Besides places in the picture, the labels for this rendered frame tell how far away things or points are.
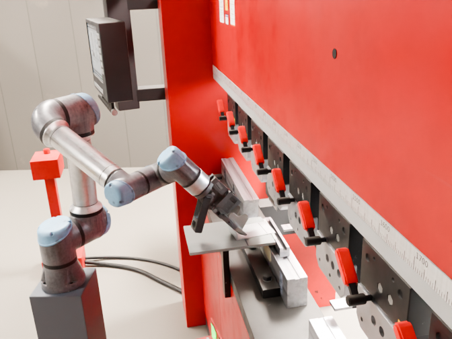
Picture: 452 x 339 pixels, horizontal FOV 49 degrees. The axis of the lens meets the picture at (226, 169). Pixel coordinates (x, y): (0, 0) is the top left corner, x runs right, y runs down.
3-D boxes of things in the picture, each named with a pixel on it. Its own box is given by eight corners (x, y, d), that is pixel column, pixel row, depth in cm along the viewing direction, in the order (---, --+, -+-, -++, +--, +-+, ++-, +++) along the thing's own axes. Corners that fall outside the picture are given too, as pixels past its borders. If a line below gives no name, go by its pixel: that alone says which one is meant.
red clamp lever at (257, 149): (251, 143, 138) (257, 173, 134) (265, 142, 139) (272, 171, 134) (250, 146, 140) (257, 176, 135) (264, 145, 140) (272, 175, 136)
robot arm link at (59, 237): (33, 259, 171) (27, 224, 166) (66, 243, 181) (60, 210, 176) (56, 270, 164) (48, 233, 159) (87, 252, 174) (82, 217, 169)
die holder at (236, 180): (221, 177, 237) (220, 158, 233) (233, 175, 237) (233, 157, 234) (244, 222, 190) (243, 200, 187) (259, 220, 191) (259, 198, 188)
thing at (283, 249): (263, 227, 166) (262, 218, 165) (271, 226, 167) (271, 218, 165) (280, 257, 148) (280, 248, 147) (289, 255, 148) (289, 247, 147)
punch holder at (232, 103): (227, 134, 198) (226, 93, 192) (248, 132, 199) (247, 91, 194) (235, 145, 184) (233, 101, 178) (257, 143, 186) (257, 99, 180)
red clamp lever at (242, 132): (236, 125, 157) (242, 151, 152) (249, 124, 157) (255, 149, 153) (236, 128, 158) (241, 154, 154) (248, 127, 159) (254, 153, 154)
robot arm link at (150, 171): (123, 175, 147) (146, 165, 140) (149, 164, 156) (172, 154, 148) (134, 200, 148) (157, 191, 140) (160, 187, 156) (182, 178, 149)
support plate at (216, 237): (183, 228, 163) (183, 225, 163) (260, 219, 167) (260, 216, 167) (190, 255, 146) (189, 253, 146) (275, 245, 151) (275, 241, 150)
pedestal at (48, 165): (48, 263, 338) (26, 147, 309) (86, 258, 342) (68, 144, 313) (44, 278, 320) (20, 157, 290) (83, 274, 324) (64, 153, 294)
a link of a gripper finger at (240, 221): (259, 227, 151) (237, 206, 149) (245, 240, 151) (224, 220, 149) (257, 224, 154) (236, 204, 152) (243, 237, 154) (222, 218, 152)
